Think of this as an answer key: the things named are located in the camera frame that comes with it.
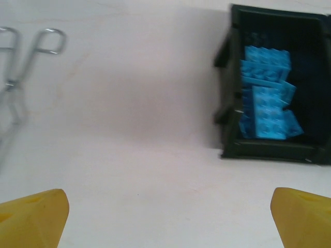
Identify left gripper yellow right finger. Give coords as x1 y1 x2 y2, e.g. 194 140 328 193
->
270 187 331 248

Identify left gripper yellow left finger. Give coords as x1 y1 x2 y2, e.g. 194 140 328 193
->
0 189 70 248

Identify long blue lego brick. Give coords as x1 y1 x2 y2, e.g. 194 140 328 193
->
252 86 288 140

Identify black plastic bin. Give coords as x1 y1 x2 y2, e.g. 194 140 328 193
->
213 4 331 166

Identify metal tongs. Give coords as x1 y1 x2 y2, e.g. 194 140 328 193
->
0 27 67 166

